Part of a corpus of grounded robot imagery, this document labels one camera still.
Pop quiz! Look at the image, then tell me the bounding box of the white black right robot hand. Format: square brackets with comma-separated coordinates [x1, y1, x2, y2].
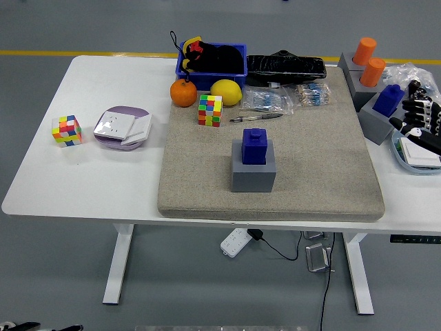
[389, 98, 441, 156]

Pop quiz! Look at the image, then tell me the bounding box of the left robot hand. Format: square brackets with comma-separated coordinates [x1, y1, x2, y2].
[0, 321, 84, 331]

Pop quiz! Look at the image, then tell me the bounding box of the blue seal with square knob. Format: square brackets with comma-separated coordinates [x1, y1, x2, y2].
[373, 84, 404, 118]
[240, 128, 269, 166]

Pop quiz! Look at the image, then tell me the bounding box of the grey seal holder block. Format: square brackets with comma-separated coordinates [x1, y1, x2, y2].
[358, 91, 407, 146]
[230, 139, 278, 193]

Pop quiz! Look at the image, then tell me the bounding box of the light blue plate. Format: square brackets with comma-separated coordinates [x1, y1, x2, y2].
[391, 129, 441, 176]

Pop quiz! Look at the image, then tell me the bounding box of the cluster of dark round knobs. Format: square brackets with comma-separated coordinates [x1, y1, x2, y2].
[408, 79, 433, 101]

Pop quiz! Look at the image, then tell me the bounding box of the crumpled clear plastic bag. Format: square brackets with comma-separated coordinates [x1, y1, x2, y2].
[382, 61, 441, 103]

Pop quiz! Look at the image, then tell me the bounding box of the grey cylinder holder block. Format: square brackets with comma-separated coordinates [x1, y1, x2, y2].
[337, 52, 366, 82]
[347, 68, 389, 113]

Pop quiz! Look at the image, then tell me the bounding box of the orange cylinder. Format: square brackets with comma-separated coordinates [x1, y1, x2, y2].
[360, 57, 387, 88]
[353, 37, 378, 66]

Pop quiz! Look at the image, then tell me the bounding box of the black table control panel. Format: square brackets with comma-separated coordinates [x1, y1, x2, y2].
[390, 234, 441, 244]

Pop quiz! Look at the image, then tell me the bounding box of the white table leg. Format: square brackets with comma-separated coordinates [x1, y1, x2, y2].
[342, 232, 375, 315]
[102, 223, 134, 305]

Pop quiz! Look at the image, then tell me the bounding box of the clear bag of tan resistors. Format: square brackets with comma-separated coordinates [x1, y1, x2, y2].
[292, 82, 334, 108]

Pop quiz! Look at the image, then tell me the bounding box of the black tray in plastic wrap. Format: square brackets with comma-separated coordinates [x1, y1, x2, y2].
[246, 50, 327, 87]

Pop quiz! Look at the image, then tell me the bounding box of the clear bag of blue resistors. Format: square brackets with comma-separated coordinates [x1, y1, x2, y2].
[243, 85, 296, 114]

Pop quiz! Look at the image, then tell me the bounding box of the scrambled colourful puzzle cube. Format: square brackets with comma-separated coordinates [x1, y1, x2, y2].
[51, 114, 83, 148]

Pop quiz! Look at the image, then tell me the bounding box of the yellow lemon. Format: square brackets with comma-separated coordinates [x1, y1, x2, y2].
[209, 79, 243, 106]

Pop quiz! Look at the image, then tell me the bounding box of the white-edged colourful puzzle cube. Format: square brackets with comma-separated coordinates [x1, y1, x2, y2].
[197, 94, 224, 128]

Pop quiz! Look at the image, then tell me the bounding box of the white power strip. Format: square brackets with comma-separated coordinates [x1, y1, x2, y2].
[220, 228, 252, 258]

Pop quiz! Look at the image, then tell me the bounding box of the grey-brown mat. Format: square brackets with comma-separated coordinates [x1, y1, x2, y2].
[157, 65, 386, 223]

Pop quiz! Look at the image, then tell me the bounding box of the blue plastic bin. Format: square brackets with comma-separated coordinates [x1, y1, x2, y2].
[175, 42, 249, 91]

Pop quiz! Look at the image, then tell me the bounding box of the orange fruit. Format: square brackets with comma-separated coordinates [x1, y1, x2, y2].
[170, 78, 198, 108]

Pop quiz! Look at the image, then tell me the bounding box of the yellow floor tape line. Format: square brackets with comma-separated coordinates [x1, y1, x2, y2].
[0, 50, 441, 66]

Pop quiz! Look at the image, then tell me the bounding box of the large metal bracket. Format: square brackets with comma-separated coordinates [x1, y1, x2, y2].
[305, 243, 335, 274]

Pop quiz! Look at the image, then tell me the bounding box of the black plug with cord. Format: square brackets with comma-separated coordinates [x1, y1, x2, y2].
[247, 229, 337, 331]

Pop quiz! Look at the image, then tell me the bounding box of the small white switch panel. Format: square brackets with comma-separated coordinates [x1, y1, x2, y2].
[122, 114, 153, 146]

